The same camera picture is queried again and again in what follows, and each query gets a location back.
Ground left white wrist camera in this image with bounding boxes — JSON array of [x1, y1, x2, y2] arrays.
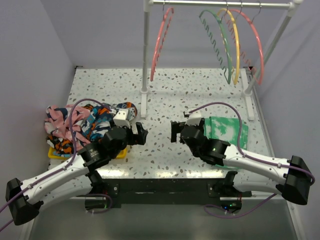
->
[[113, 108, 130, 128]]

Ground pink floral garment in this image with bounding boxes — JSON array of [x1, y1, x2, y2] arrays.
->
[[44, 104, 90, 148]]

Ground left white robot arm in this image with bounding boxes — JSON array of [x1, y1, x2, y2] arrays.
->
[[5, 122, 148, 226]]

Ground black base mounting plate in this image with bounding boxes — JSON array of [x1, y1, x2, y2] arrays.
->
[[89, 178, 252, 208]]

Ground yellow hanger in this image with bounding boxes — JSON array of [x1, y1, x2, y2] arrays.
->
[[217, 8, 240, 85]]

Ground orange patterned garment in tray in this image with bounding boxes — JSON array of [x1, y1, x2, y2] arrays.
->
[[46, 135, 74, 155]]

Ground yellow plastic tray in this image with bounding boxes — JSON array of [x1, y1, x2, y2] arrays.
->
[[48, 147, 128, 160]]

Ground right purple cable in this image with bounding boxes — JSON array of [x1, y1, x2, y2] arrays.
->
[[188, 101, 316, 219]]

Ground green tie-dye cloth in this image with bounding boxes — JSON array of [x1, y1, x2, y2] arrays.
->
[[203, 116, 249, 171]]

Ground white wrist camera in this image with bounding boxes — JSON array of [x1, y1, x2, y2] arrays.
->
[[183, 111, 202, 126], [113, 108, 130, 128]]

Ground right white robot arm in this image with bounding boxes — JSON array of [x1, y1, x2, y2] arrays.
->
[[171, 121, 315, 205]]

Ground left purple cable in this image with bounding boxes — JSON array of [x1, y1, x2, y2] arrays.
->
[[0, 98, 113, 232]]

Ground white clothes rack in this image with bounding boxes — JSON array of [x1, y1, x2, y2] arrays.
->
[[140, 0, 303, 121]]

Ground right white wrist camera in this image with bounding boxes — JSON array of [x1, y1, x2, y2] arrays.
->
[[183, 111, 202, 126]]

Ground purple cable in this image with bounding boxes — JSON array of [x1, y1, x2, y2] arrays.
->
[[188, 101, 316, 219], [0, 98, 113, 232]]

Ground pink hanger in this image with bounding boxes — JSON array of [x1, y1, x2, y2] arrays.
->
[[226, 8, 265, 85], [150, 7, 175, 82]]

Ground blue orange patterned shorts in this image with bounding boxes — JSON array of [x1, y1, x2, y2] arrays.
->
[[81, 102, 138, 142]]

